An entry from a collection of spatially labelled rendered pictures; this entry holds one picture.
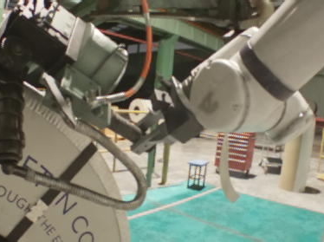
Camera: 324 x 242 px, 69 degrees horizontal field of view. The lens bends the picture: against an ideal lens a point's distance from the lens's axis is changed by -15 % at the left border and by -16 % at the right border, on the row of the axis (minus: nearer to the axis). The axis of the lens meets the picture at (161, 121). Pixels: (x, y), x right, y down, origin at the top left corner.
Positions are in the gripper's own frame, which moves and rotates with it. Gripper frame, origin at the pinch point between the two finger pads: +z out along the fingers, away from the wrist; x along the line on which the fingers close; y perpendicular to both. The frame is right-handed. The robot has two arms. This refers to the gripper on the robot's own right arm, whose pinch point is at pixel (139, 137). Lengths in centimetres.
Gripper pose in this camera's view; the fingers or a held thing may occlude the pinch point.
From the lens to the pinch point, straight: 59.7
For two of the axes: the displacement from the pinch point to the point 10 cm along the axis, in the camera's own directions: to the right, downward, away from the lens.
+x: 2.1, 7.0, -6.8
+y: -6.2, -4.4, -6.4
